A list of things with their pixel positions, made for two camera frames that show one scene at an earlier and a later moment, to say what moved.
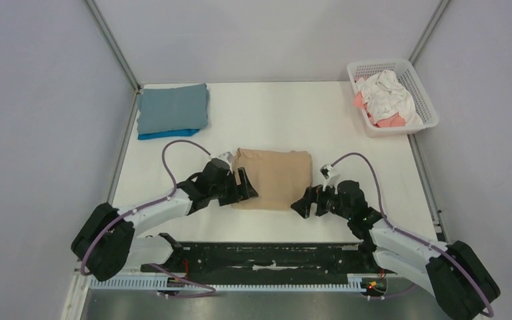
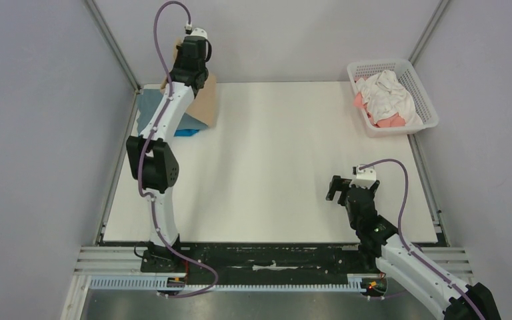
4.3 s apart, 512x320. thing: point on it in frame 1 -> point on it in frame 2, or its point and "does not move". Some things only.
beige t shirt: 279,178 -> 203,106
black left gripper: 241,192 -> 179,55
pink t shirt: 393,121 does not move
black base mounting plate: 269,258 does not move
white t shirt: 385,97 does not move
